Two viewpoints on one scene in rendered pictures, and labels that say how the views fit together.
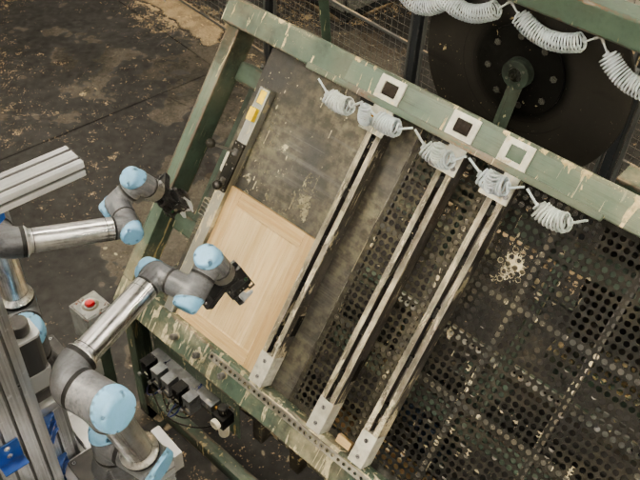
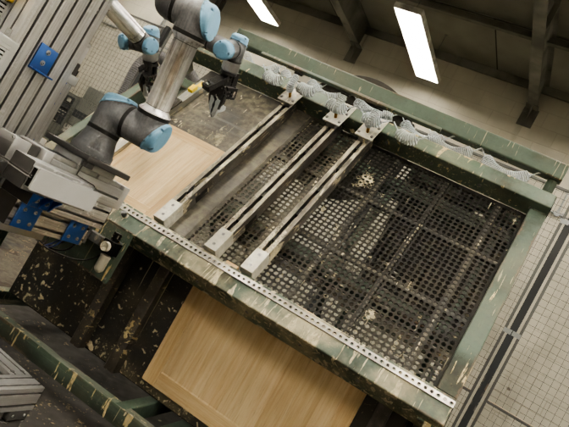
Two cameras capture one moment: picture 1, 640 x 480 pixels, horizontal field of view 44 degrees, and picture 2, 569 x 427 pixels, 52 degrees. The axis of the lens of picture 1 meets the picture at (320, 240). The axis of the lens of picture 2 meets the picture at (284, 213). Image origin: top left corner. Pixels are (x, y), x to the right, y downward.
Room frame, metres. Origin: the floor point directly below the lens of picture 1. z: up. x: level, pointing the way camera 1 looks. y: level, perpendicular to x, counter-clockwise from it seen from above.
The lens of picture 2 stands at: (-0.83, 0.64, 1.10)
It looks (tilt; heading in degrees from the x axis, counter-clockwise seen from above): 2 degrees up; 340
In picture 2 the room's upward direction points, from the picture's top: 29 degrees clockwise
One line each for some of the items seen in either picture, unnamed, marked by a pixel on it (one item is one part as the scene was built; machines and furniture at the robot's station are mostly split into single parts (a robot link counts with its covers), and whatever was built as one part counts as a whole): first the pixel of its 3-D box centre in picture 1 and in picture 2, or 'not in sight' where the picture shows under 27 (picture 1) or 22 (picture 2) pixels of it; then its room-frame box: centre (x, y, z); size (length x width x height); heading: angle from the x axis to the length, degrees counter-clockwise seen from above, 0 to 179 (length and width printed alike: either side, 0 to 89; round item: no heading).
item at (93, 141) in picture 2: (114, 457); (96, 141); (1.30, 0.59, 1.09); 0.15 x 0.15 x 0.10
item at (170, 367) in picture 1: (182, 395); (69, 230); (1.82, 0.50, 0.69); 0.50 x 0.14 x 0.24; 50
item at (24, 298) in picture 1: (6, 267); not in sight; (1.77, 1.01, 1.41); 0.15 x 0.12 x 0.55; 29
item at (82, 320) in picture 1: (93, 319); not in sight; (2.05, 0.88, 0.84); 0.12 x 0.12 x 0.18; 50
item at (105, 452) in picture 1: (110, 437); (115, 113); (1.29, 0.59, 1.20); 0.13 x 0.12 x 0.14; 62
